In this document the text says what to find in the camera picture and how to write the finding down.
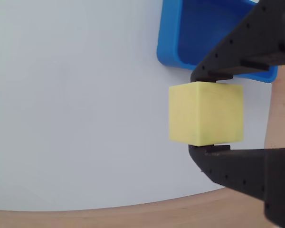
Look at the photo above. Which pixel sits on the yellow cube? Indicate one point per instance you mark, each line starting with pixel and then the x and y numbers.
pixel 204 114

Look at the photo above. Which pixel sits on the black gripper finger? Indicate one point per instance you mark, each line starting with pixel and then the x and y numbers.
pixel 256 38
pixel 251 171

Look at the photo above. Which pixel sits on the large white work mat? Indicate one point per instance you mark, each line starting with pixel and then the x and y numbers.
pixel 73 107

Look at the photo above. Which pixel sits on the blue rectangular plastic bin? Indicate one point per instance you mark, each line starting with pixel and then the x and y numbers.
pixel 194 31

